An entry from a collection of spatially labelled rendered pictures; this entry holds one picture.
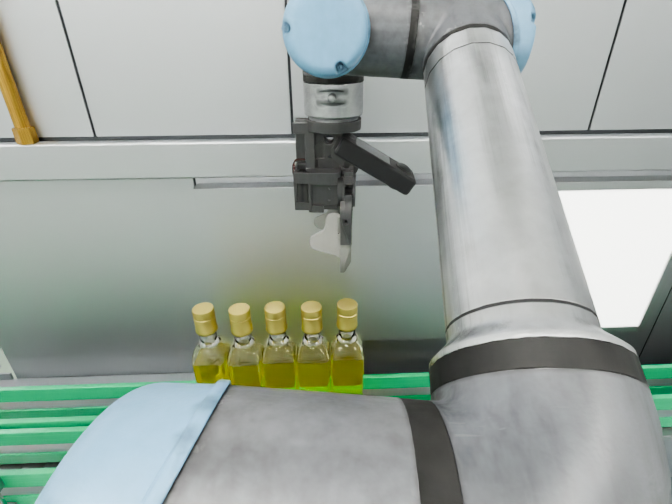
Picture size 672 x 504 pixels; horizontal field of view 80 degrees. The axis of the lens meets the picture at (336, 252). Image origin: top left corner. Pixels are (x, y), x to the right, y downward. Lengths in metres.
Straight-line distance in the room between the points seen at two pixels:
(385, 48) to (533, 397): 0.31
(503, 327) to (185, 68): 0.61
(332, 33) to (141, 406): 0.31
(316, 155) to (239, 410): 0.42
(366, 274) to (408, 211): 0.15
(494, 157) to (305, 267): 0.54
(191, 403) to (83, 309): 0.80
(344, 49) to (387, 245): 0.44
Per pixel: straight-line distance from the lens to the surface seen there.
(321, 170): 0.54
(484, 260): 0.22
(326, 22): 0.38
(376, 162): 0.53
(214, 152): 0.70
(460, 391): 0.19
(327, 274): 0.76
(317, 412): 0.17
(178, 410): 0.17
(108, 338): 0.99
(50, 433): 0.88
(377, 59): 0.40
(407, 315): 0.84
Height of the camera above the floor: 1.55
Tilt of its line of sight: 28 degrees down
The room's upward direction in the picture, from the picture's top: straight up
